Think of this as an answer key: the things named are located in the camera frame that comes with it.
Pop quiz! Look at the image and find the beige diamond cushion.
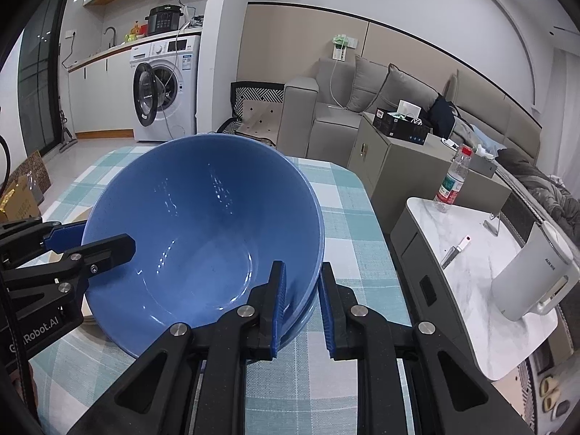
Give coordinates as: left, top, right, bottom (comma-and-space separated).
240, 99, 284, 146

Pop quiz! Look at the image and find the plastic water bottle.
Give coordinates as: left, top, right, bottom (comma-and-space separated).
434, 144, 474, 214

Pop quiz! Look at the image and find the grey floor mop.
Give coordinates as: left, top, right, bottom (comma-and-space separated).
57, 45, 78, 152

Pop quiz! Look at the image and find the grey side cabinet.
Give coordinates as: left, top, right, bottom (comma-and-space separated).
348, 113, 513, 232

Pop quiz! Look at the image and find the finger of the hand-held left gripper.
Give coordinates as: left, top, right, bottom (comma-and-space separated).
0, 218, 89, 261
0, 234, 137, 301

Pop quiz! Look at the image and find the dark cloth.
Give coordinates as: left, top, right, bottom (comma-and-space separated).
428, 94, 458, 139

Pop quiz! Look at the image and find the grey sofa pillow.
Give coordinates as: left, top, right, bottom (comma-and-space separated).
349, 54, 395, 114
372, 63, 454, 123

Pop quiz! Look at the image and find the small grey knife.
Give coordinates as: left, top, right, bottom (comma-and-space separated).
440, 235, 471, 269

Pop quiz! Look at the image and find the grey blanket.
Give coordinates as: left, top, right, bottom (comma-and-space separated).
453, 118, 580, 236

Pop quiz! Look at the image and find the black white patterned mat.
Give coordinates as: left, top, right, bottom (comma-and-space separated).
230, 80, 287, 146

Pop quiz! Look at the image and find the teal plaid tablecloth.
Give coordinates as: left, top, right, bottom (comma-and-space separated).
27, 145, 415, 435

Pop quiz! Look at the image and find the blue bowl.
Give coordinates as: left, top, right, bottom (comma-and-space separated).
272, 281, 323, 349
82, 133, 326, 360

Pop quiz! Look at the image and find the grey sofa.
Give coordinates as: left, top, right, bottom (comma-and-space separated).
283, 57, 544, 177

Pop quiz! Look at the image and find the white marble coffee table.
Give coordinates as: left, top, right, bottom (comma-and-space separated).
390, 197, 560, 381

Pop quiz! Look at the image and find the black white striped rug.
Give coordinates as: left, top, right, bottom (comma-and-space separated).
492, 353, 572, 435

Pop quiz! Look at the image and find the white wall charger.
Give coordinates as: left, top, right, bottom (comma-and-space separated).
330, 34, 358, 62

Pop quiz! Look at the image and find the black box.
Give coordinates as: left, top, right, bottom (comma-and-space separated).
372, 108, 430, 145

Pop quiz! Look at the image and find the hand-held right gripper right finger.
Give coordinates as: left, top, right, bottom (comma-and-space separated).
318, 264, 535, 435

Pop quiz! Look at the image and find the brown cardboard box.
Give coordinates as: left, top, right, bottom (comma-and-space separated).
0, 174, 41, 223

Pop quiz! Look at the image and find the white washing machine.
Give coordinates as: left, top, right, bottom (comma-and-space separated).
129, 35, 202, 142

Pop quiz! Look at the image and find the patterned flat cardboard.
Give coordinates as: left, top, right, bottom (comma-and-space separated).
11, 149, 51, 200

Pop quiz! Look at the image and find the white base cabinet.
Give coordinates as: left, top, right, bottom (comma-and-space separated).
67, 52, 137, 134

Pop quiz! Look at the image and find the black pressure cooker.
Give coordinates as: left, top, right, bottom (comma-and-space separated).
145, 5, 184, 36

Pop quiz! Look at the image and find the small metal stand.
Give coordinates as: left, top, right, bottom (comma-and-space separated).
482, 212, 504, 236

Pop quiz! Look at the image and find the dark glass door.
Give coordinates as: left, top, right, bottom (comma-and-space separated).
18, 0, 75, 155

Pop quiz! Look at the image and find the white box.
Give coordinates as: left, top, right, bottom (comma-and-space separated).
396, 100, 422, 121

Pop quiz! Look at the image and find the white electric kettle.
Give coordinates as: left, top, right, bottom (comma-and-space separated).
492, 221, 580, 322

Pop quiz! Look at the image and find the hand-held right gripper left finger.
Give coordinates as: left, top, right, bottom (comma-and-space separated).
68, 260, 287, 435

